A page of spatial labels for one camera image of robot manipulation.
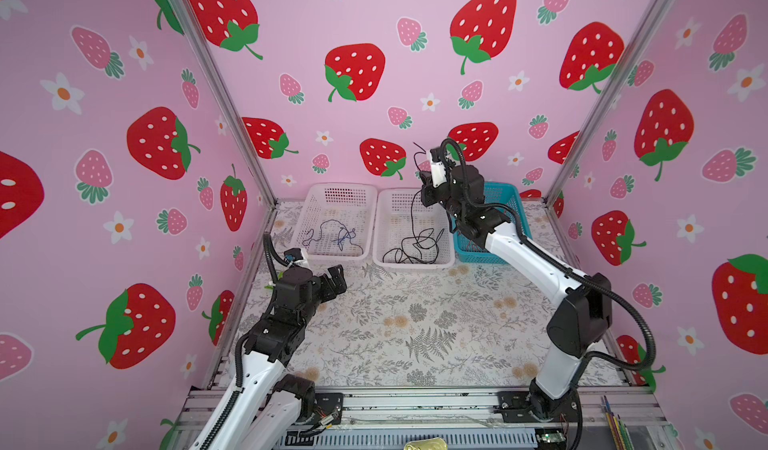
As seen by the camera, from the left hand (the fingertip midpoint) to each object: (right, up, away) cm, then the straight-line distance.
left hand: (328, 270), depth 76 cm
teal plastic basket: (+56, +24, +39) cm, 73 cm away
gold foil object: (+27, -38, -10) cm, 47 cm away
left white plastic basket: (-5, +14, +35) cm, 38 cm away
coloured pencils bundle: (+71, -37, -6) cm, 80 cm away
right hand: (+24, +26, +3) cm, 36 cm away
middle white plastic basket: (+23, +9, +35) cm, 42 cm away
